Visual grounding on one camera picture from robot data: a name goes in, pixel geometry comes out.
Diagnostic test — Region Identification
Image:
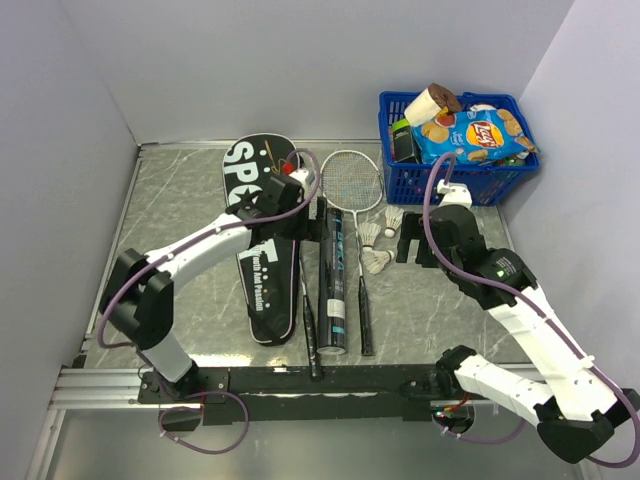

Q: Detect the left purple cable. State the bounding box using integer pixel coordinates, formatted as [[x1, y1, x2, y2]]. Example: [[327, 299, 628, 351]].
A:
[[97, 147, 322, 351]]

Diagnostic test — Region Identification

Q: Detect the white badminton racket left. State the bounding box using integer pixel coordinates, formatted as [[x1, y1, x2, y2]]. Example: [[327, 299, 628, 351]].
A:
[[298, 257, 323, 382]]

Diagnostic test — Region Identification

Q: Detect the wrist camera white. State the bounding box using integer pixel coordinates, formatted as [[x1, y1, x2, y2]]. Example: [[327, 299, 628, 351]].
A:
[[436, 179, 472, 209], [284, 163, 318, 198]]

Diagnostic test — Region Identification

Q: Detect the purple cable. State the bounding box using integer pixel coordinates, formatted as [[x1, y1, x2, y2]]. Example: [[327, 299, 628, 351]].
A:
[[97, 147, 322, 351], [423, 151, 640, 470]]

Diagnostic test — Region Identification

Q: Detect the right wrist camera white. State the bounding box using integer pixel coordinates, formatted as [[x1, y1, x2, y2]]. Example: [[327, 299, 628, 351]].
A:
[[436, 179, 472, 209]]

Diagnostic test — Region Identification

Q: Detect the white shuttlecock back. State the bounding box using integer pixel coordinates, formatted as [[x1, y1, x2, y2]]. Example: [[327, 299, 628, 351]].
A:
[[384, 205, 404, 238]]

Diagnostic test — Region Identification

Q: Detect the white shuttlecock front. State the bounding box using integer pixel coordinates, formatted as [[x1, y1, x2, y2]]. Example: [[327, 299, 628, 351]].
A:
[[362, 249, 395, 275]]

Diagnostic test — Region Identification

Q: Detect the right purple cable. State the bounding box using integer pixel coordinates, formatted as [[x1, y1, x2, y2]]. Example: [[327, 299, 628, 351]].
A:
[[423, 151, 640, 470]]

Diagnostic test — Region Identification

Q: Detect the white badminton racket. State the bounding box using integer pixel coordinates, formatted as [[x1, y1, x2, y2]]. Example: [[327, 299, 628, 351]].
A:
[[298, 257, 323, 382], [321, 150, 383, 357]]

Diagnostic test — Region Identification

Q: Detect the white badminton racket right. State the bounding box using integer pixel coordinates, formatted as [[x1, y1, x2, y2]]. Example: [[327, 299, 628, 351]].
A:
[[321, 150, 383, 357]]

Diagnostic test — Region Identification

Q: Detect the blue chips bag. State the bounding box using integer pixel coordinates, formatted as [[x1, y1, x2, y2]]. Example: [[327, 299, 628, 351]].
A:
[[412, 109, 538, 165]]

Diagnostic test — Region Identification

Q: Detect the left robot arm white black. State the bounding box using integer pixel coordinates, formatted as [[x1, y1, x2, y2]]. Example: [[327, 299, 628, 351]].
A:
[[98, 168, 322, 402]]

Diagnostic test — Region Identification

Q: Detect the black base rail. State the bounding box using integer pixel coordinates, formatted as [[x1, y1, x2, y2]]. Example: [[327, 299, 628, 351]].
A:
[[138, 364, 464, 426]]

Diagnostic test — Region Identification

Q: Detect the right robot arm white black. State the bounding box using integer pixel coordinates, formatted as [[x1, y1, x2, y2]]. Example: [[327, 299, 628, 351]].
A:
[[397, 205, 639, 464]]

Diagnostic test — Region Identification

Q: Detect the black racket bag SPORT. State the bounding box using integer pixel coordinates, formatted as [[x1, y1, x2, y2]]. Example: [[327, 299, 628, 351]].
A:
[[223, 133, 301, 347]]

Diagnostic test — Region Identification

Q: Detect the black shuttlecock tube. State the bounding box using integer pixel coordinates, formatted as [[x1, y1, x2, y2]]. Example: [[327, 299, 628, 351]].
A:
[[317, 207, 347, 355]]

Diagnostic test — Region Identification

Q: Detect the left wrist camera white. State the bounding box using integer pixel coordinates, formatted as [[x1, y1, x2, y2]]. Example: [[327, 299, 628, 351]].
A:
[[284, 163, 318, 198]]

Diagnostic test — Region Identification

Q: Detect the blue plastic basket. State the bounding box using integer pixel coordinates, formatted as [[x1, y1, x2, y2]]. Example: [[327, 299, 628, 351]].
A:
[[378, 91, 540, 206]]

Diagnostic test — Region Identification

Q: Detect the cream brown snack package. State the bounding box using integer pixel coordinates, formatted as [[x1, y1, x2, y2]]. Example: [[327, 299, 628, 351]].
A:
[[404, 83, 462, 126]]

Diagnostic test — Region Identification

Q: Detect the white shuttlecock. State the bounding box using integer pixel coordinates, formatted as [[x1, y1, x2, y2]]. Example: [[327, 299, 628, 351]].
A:
[[358, 222, 382, 250], [362, 249, 395, 275], [384, 205, 404, 238]]

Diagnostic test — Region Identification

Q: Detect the black green box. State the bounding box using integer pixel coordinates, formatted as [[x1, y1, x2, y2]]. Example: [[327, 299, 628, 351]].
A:
[[391, 118, 420, 164]]

